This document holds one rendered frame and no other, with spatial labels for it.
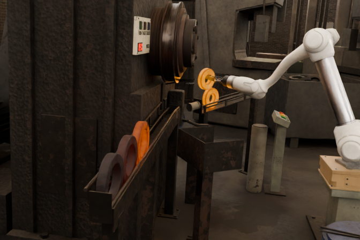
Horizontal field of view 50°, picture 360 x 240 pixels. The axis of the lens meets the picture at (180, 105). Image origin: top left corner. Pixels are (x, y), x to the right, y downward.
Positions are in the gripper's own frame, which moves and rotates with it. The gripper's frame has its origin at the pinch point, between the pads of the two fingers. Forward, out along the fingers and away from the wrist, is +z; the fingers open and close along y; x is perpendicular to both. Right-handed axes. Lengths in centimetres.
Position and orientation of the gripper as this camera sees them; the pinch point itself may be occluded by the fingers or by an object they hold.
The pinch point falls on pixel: (207, 76)
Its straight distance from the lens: 279.8
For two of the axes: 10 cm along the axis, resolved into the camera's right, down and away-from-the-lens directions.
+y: 6.9, -1.0, 7.1
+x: 0.9, -9.7, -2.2
